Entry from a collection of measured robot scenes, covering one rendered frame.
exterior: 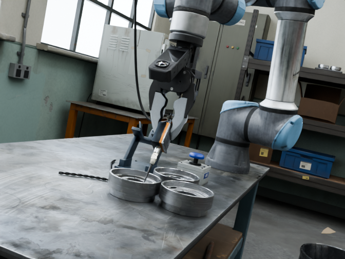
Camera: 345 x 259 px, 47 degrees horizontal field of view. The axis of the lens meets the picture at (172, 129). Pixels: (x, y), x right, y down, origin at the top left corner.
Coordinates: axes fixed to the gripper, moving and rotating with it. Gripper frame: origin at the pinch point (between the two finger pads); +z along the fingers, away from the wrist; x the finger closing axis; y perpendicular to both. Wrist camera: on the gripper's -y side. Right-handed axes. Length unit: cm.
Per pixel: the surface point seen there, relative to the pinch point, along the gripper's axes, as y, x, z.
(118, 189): -9.5, 3.6, 11.4
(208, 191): 0.2, -11.5, 9.6
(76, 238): -30.6, -0.7, 13.3
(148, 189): -7.5, -1.6, 10.4
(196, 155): 20.0, -3.1, 6.3
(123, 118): 188, 94, 19
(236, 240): 61, -14, 38
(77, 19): 201, 155, -48
